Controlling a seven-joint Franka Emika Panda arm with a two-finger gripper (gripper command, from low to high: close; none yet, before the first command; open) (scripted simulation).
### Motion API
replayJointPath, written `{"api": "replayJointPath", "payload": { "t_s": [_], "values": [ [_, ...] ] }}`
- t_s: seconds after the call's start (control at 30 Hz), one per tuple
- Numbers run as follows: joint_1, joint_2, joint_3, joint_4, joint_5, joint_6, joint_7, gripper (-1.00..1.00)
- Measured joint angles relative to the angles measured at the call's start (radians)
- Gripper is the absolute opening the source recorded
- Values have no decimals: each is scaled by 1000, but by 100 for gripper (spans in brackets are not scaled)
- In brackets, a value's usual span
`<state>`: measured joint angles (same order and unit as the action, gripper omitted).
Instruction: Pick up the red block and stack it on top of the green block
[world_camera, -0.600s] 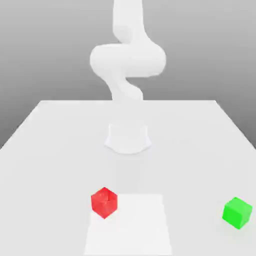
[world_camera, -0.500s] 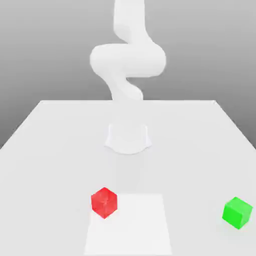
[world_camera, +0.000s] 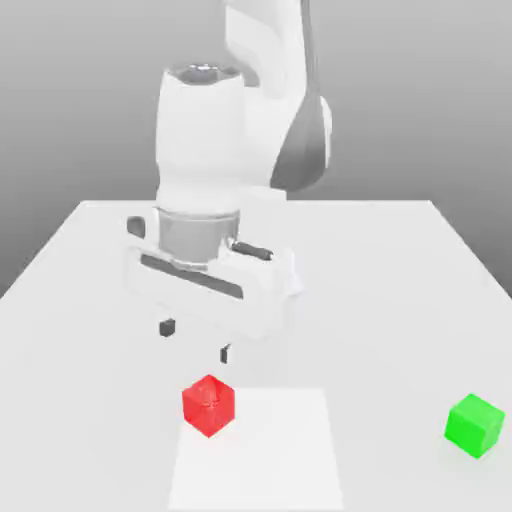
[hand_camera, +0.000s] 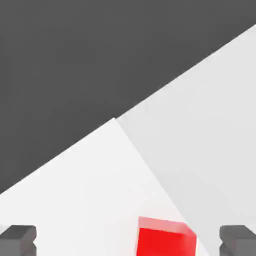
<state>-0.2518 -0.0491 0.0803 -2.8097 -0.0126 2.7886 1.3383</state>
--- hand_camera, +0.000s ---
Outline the small red cube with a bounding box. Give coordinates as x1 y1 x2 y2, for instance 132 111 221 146
136 215 198 256

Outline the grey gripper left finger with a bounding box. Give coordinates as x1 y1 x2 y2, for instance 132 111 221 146
0 224 38 256

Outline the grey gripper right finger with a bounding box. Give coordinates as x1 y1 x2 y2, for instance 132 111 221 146
219 224 256 256

